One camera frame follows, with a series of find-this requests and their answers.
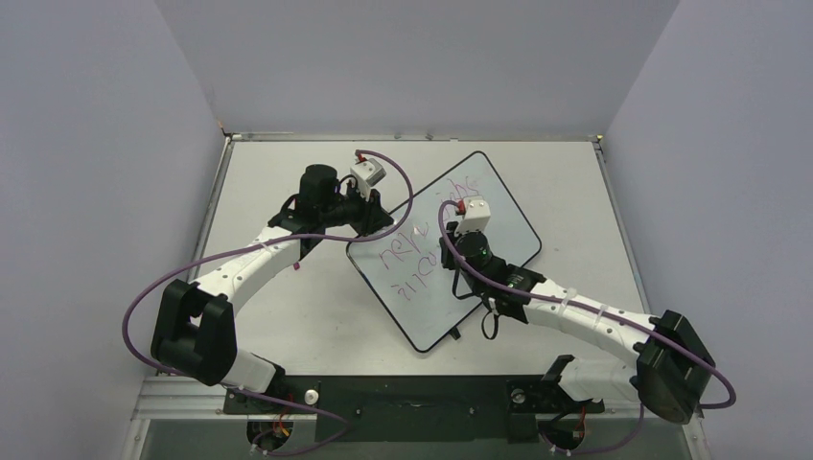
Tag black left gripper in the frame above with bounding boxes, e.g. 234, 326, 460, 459
321, 180, 393, 238

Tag black framed whiteboard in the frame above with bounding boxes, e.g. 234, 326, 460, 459
345, 149, 543, 355

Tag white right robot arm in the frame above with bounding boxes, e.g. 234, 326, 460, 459
439, 222, 715, 425

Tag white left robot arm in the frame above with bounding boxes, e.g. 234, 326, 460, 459
151, 157, 393, 412

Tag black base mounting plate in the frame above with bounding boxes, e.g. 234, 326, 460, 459
223, 375, 605, 444

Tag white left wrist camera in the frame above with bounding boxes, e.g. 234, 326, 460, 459
350, 159, 386, 199

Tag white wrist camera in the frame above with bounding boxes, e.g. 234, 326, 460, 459
350, 159, 386, 199
454, 195, 491, 236

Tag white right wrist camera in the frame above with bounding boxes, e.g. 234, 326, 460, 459
454, 195, 491, 236

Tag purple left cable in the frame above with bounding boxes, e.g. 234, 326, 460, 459
121, 149, 415, 460

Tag purple cable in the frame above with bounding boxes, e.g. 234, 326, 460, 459
121, 149, 415, 460
437, 200, 738, 458

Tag aluminium front rail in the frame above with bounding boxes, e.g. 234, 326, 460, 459
131, 376, 700, 422

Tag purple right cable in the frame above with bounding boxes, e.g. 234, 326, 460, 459
437, 200, 738, 458

